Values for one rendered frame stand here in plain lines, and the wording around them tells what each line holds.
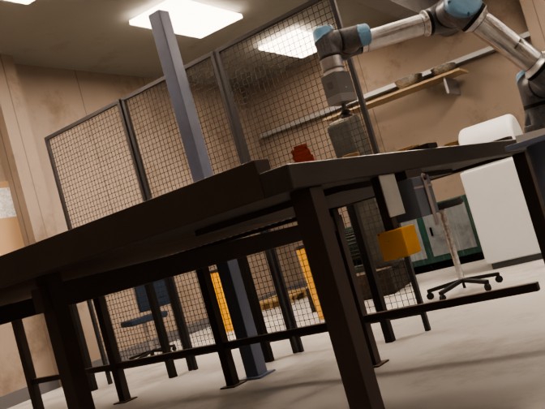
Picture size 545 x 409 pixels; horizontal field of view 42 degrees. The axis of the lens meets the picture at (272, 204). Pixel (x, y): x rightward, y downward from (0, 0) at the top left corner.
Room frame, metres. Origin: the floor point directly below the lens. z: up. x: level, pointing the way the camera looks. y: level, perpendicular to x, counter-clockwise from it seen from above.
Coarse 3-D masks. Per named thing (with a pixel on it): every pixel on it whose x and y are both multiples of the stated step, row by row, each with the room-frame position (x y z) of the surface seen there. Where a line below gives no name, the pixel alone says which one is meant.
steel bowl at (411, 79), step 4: (408, 76) 9.43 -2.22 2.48; (412, 76) 9.43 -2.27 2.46; (416, 76) 9.45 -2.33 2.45; (420, 76) 9.49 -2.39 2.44; (396, 80) 9.55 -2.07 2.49; (400, 80) 9.50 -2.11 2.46; (404, 80) 9.46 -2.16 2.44; (408, 80) 9.45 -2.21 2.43; (412, 80) 9.45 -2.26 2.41; (416, 80) 9.47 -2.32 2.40; (420, 80) 9.53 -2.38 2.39; (396, 84) 9.61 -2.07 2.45; (400, 84) 9.54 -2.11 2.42; (404, 84) 9.50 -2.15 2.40; (408, 84) 9.49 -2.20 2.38; (412, 84) 9.50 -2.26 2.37; (400, 88) 9.62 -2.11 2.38
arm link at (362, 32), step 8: (360, 24) 2.38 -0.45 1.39; (344, 32) 2.36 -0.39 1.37; (352, 32) 2.36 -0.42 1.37; (360, 32) 2.36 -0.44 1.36; (368, 32) 2.37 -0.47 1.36; (344, 40) 2.36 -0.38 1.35; (352, 40) 2.36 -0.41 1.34; (360, 40) 2.37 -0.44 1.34; (368, 40) 2.38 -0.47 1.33; (344, 48) 2.38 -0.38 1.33; (352, 48) 2.39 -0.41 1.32
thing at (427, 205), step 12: (420, 168) 2.18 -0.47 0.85; (396, 180) 2.10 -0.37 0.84; (408, 180) 2.07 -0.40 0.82; (420, 180) 2.12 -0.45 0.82; (408, 192) 2.08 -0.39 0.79; (420, 192) 2.10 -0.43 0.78; (432, 192) 2.17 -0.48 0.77; (408, 204) 2.09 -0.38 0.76; (420, 204) 2.08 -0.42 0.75; (432, 204) 2.13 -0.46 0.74; (396, 216) 2.11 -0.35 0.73; (408, 216) 2.09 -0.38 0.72; (420, 216) 2.07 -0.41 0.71
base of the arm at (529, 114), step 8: (536, 104) 2.58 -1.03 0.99; (544, 104) 2.57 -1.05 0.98; (528, 112) 2.61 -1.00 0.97; (536, 112) 2.58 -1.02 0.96; (544, 112) 2.56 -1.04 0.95; (528, 120) 2.61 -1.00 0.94; (536, 120) 2.57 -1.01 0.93; (544, 120) 2.56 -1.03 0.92; (528, 128) 2.61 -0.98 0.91; (536, 128) 2.58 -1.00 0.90
